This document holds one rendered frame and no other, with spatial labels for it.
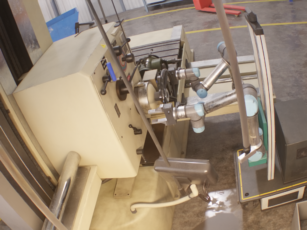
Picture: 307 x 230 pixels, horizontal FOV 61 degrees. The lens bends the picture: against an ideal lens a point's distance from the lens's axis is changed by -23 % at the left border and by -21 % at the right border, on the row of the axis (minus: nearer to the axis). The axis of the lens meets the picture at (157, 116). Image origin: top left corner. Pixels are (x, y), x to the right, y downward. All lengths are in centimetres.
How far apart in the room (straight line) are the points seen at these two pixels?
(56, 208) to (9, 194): 35
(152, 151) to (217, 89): 93
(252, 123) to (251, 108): 14
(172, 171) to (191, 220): 135
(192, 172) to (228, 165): 174
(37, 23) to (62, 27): 603
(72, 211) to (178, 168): 72
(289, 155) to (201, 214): 114
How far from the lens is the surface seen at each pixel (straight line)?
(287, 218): 294
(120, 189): 273
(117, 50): 202
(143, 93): 228
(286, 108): 274
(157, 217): 269
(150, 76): 255
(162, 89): 216
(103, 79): 185
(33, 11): 249
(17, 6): 232
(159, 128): 319
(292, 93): 437
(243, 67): 363
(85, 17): 1060
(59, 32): 854
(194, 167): 174
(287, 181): 277
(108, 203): 271
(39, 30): 250
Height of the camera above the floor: 253
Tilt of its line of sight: 35 degrees down
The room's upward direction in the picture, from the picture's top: 20 degrees counter-clockwise
